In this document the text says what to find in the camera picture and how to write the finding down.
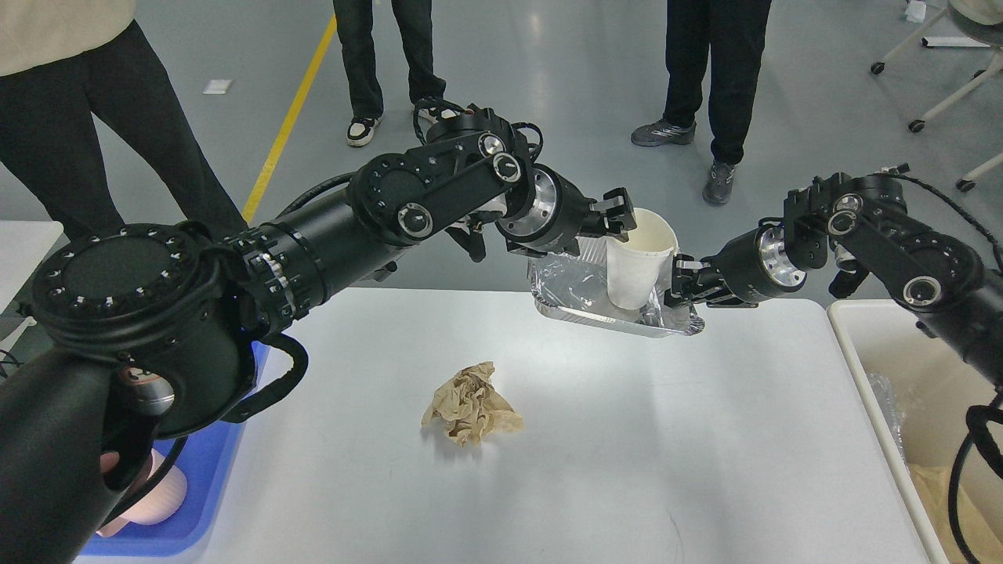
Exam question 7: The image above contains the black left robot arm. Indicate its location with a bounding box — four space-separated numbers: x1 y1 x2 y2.
1 106 636 563

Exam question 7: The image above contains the aluminium foil tray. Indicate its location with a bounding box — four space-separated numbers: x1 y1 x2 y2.
527 238 705 338

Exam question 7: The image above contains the cream paper cup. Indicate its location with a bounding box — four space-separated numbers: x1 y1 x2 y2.
604 208 679 309

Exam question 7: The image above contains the pink ribbed mug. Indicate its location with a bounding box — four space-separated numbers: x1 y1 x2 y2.
96 465 187 537

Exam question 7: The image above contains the white rolling chair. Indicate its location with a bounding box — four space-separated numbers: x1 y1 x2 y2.
868 0 1003 194

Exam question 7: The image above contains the person with black-white sneakers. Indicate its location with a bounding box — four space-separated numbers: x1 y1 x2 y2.
332 0 463 149

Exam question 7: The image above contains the person in beige top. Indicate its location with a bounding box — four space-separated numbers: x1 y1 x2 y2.
0 0 250 244

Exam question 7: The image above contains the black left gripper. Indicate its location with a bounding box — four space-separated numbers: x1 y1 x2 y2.
497 164 637 258

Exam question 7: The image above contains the brown paper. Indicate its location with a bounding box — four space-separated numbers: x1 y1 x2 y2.
422 361 524 447

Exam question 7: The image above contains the blue plastic tray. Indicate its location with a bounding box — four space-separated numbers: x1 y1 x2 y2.
78 341 271 558

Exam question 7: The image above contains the white plastic bin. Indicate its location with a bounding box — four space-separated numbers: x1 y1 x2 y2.
827 299 994 563

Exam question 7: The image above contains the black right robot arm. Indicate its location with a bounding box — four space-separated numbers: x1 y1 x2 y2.
662 164 1002 392

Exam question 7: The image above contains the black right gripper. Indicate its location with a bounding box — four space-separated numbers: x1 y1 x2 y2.
664 226 807 309

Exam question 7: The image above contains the person with grey shoes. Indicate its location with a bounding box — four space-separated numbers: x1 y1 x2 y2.
631 1 773 206

